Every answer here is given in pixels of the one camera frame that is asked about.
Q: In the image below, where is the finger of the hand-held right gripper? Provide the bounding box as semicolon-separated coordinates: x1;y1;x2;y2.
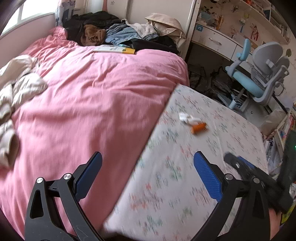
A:
224;152;293;214

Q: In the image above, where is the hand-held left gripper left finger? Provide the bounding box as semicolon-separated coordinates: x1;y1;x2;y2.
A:
24;151;103;241

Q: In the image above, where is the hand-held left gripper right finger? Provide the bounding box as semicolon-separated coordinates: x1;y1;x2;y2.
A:
194;151;271;241

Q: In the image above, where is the white tissue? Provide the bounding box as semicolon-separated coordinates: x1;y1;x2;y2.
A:
179;112;201;126

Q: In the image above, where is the person's right forearm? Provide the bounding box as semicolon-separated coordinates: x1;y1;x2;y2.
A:
269;207;282;241

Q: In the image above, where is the white bookshelf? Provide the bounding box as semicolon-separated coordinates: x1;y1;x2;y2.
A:
264;109;296;174

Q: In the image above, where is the row of colourful books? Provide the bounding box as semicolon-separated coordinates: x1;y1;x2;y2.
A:
266;113;296;172

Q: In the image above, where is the translucent plastic bag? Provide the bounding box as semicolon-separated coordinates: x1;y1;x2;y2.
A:
260;108;288;137

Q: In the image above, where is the pink blanket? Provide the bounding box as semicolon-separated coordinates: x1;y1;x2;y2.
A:
0;25;190;240

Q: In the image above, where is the grey and blue desk chair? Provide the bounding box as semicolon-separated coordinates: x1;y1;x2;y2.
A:
217;38;290;112

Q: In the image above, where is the dark clutter under desk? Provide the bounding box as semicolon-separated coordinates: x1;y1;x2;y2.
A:
188;66;234;99

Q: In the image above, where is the cream jacket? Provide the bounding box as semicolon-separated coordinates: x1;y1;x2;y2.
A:
0;55;48;167

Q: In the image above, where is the white and yellow book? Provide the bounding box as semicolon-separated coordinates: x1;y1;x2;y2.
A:
93;44;136;55

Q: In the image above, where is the brown garment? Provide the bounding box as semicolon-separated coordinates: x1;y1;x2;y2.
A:
80;24;107;46

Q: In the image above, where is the blue denim garment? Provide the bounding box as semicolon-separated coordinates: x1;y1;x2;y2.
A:
105;23;160;45

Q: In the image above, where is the white grey garment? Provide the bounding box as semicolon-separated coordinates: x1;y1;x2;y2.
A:
121;20;159;39

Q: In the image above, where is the beige cloth bag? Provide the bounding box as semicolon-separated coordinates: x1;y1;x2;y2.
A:
145;13;186;44

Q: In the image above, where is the pink printed curtain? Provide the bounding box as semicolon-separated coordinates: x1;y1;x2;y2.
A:
55;0;78;28

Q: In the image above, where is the pile of dark clothes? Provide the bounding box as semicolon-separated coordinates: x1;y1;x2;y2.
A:
74;0;197;61

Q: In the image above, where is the window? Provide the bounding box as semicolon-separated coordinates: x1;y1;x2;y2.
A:
0;0;57;35

